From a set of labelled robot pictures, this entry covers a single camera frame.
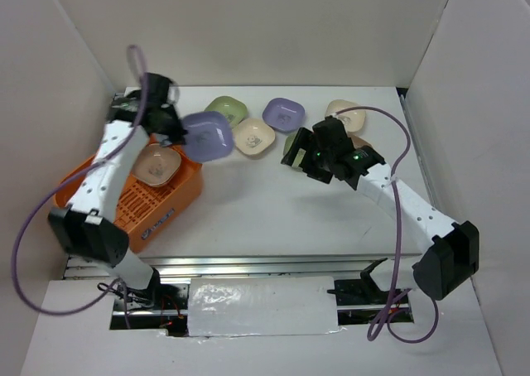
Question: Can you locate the green plate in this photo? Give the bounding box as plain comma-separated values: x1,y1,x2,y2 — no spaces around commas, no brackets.
282,133,296,155
205,96,248,128

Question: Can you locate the purple plate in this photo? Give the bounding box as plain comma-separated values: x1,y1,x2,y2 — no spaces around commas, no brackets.
182,111,234,163
262,98,306,133

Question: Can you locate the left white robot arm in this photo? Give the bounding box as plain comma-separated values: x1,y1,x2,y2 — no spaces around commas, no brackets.
48,73,186,309

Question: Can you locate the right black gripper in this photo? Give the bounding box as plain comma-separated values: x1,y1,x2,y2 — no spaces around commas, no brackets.
282,127,335,184

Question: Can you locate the green plate top left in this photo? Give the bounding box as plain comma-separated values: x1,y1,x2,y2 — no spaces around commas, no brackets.
205,96,248,128

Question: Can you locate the cream plate centre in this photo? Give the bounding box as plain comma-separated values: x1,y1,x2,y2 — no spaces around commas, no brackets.
233,118,276,157

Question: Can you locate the orange plastic bin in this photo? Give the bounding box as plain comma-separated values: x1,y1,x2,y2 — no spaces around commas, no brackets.
53,137,204,253

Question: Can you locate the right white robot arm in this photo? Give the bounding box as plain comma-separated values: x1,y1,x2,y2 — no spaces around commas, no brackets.
282,117,479,301

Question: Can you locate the green plate centre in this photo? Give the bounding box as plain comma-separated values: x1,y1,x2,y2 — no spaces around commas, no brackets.
282,133,296,155

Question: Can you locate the purple plate top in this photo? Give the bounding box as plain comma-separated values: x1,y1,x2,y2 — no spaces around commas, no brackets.
262,98,306,133

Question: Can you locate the cream plate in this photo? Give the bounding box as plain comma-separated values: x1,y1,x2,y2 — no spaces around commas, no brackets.
325,99,366,135
233,118,276,157

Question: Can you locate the cream plate top right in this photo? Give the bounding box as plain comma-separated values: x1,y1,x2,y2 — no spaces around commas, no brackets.
325,99,366,135

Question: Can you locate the white foil sheet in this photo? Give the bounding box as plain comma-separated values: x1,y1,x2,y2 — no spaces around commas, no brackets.
187,277,340,337

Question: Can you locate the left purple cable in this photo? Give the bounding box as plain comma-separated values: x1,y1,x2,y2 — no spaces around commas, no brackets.
10,44,148,331

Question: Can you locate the brown plate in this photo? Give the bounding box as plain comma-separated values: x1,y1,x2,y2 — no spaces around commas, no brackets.
131,143,182,187
349,134,372,148

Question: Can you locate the aluminium rail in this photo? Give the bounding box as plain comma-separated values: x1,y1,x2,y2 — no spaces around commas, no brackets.
64,254,431,280

